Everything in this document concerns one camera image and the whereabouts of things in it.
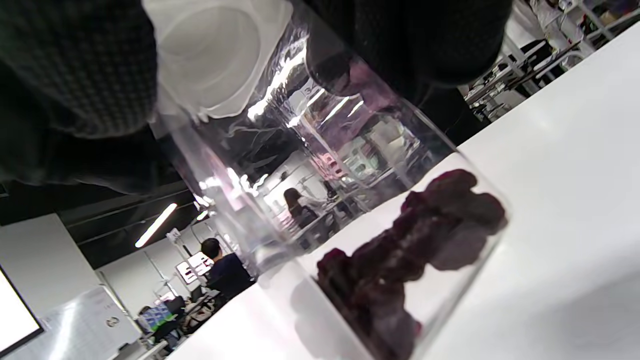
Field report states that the person's right hand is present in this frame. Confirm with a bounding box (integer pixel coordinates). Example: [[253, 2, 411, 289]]
[[0, 0, 516, 196]]

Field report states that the white square jar lid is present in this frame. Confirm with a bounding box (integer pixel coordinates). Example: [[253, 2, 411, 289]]
[[142, 0, 296, 121]]

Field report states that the clear square coffee jar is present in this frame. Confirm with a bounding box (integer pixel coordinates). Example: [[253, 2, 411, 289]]
[[150, 0, 511, 360]]

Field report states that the ceiling light tube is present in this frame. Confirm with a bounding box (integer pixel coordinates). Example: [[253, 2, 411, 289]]
[[135, 202, 178, 249]]

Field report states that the white wall board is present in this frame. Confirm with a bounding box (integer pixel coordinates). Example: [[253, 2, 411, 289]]
[[40, 285, 143, 360]]

